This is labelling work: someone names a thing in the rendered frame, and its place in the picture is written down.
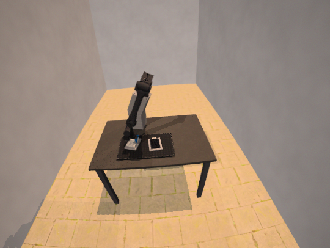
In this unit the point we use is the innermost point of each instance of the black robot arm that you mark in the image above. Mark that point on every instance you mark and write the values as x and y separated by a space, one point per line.
143 89

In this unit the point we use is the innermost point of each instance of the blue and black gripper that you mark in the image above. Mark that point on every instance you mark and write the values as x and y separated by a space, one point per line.
135 137

